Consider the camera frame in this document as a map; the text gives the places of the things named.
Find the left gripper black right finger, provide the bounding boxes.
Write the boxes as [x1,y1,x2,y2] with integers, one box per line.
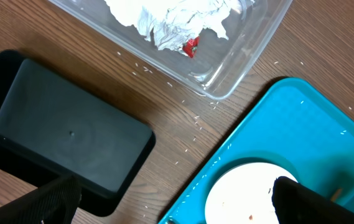
[272,176,354,224]

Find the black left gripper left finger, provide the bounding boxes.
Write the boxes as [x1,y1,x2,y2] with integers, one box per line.
[0,176,82,224]

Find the large white pink-rimmed plate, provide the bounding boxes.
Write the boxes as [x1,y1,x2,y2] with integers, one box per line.
[205,162,296,224]

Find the white tissue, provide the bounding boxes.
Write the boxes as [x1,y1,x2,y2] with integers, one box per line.
[105,0,248,52]

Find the clear plastic waste bin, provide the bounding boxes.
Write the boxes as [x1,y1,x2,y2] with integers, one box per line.
[50,0,292,100]

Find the small red waste piece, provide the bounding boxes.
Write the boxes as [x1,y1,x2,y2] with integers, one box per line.
[182,37,200,58]

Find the teal plastic tray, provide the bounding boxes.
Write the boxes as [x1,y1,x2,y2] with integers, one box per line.
[161,78,354,223]

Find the black tray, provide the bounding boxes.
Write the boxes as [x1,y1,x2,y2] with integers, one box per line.
[0,50,156,217]

